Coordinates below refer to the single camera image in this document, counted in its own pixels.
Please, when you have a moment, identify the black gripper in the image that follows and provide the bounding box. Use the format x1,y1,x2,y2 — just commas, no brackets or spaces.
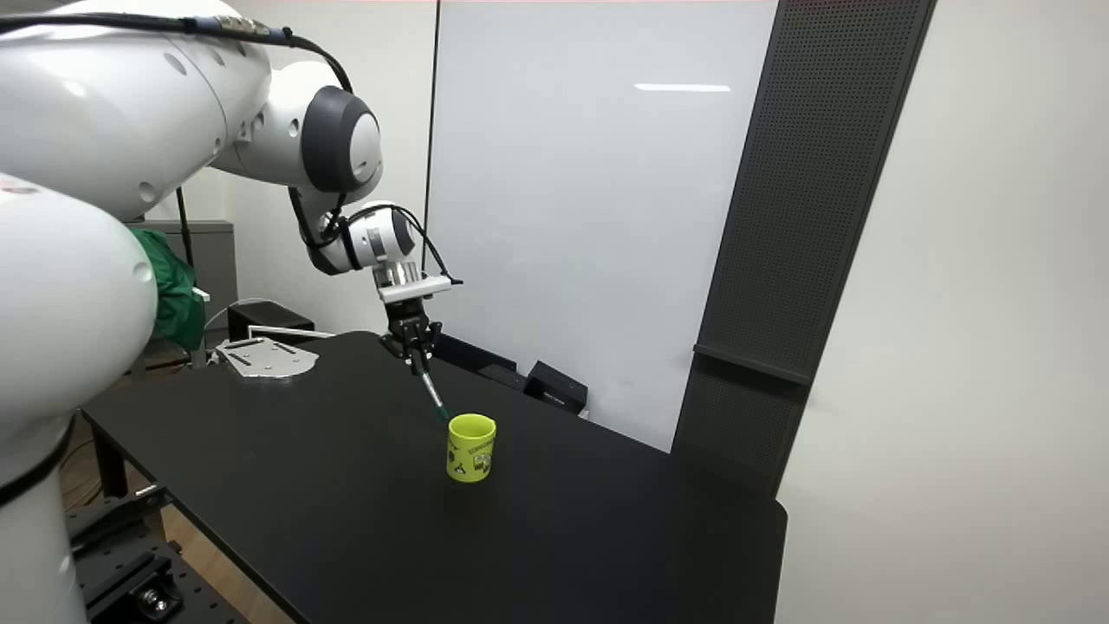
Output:
388,300,440,371

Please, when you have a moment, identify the green white marker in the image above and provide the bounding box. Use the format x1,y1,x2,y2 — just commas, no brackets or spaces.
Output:
417,361,449,423

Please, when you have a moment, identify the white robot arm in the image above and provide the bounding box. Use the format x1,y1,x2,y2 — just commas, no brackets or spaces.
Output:
0,0,411,624

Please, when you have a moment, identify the yellow-green mug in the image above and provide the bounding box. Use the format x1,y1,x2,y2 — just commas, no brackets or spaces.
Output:
447,412,499,487

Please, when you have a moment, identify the white flat mounting plate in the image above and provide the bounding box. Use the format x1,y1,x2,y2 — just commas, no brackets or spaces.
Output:
220,337,315,378

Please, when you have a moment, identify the small black box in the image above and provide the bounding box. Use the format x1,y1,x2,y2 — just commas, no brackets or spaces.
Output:
228,302,315,345

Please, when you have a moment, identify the green cloth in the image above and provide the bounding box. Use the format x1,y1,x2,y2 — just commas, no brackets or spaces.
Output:
136,229,203,352

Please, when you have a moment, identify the whiteboard panel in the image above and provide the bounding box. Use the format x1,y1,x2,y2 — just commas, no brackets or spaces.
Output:
430,0,781,452

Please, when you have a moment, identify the black perforated breadboard table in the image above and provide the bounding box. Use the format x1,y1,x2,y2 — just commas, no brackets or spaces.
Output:
67,487,247,624

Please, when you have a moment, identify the black vertical pillar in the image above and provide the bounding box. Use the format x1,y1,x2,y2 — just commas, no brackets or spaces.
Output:
671,0,938,496

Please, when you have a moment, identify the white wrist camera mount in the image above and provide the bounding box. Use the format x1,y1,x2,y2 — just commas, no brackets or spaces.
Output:
373,279,454,304

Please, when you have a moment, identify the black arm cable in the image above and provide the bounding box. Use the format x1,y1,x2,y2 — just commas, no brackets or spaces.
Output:
0,6,469,293

